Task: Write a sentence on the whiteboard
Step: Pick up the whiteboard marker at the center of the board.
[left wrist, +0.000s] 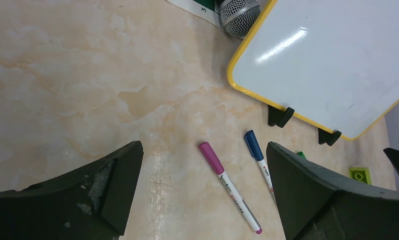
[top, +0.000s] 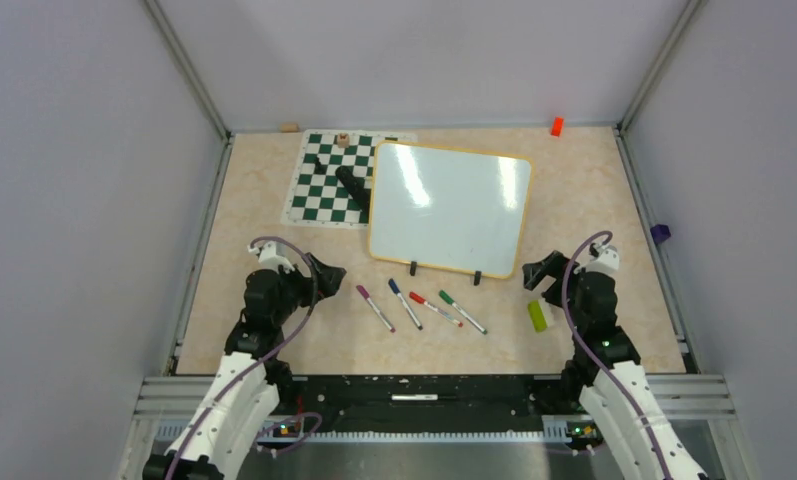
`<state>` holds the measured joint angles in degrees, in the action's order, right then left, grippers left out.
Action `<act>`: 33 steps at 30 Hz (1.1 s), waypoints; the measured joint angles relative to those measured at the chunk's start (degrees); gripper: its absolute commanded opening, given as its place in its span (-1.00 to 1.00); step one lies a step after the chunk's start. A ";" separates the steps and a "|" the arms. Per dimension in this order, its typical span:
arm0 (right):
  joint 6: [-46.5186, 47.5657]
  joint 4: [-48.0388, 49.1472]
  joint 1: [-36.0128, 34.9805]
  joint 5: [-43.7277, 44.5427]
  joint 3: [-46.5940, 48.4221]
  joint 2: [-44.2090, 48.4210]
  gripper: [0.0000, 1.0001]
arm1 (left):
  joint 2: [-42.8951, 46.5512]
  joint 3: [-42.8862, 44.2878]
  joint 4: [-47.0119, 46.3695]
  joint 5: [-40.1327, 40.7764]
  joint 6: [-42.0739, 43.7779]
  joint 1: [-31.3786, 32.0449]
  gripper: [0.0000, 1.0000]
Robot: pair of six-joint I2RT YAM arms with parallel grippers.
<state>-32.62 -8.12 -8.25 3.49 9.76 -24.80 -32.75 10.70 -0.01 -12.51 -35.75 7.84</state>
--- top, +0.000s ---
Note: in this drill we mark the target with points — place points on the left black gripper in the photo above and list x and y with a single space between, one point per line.
329 278

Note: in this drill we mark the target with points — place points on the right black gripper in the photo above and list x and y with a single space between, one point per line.
534 273

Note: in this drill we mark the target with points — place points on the purple whiteboard marker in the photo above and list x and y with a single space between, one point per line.
377 311

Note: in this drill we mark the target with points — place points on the yellow framed whiteboard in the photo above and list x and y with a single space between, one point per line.
450 209

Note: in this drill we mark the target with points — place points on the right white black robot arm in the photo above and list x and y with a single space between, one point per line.
605 376

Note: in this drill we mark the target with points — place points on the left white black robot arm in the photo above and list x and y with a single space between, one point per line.
250 382

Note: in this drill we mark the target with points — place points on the blue whiteboard marker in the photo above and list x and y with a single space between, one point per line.
397 292

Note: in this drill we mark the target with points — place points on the red whiteboard marker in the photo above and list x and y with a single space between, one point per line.
439 311

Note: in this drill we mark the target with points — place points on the green whiteboard marker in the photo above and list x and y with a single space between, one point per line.
464 313

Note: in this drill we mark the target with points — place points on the green white toy brick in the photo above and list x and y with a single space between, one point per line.
540 314

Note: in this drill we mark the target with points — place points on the green white chessboard mat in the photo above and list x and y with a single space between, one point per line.
315 200

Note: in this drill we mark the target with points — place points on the small black chess pawn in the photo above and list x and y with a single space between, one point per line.
319 167

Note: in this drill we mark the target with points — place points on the purple block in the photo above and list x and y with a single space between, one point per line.
660 233

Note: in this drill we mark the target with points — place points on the wooden chess cube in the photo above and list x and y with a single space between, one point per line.
343 140

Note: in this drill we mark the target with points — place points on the orange red block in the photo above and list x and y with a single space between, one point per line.
557 127

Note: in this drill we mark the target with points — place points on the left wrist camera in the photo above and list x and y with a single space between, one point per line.
272 256

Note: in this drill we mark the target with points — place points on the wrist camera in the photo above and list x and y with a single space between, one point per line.
605 259
272 256

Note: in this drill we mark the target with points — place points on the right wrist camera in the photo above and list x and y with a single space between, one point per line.
605 259

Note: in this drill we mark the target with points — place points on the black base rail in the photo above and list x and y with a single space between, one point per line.
416 404

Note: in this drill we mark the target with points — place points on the wooden block on wall edge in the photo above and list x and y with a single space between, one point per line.
289 128

